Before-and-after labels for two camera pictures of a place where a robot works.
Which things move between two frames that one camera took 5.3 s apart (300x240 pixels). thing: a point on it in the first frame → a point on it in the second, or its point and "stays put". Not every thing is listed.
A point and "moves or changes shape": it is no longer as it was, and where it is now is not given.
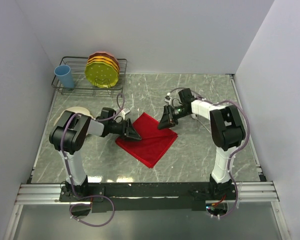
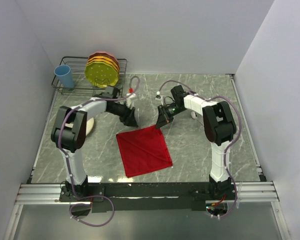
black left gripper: x=128 y=130 → x=128 y=118
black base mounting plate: x=147 y=197 stays put
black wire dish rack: x=78 y=65 stays put
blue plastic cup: x=64 y=73 stays put
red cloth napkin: x=154 y=142 moves or changes shape
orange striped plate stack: x=104 y=57 stays put
